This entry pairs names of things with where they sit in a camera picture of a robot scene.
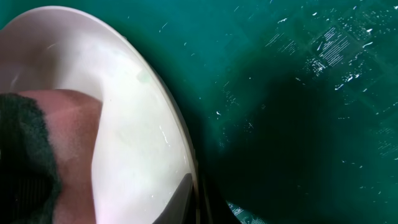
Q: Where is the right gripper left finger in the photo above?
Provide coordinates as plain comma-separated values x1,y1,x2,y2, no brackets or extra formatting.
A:
153,174,196,224

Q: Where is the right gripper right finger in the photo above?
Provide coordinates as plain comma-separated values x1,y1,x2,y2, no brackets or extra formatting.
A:
201,177,214,224

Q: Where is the white plate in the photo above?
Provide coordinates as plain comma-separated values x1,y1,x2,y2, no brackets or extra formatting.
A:
1,6,200,223

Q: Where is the pink and green sponge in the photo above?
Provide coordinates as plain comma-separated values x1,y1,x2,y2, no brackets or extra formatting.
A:
1,90,102,223

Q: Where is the teal plastic tray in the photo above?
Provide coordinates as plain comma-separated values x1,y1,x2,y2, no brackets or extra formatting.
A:
1,1,397,223

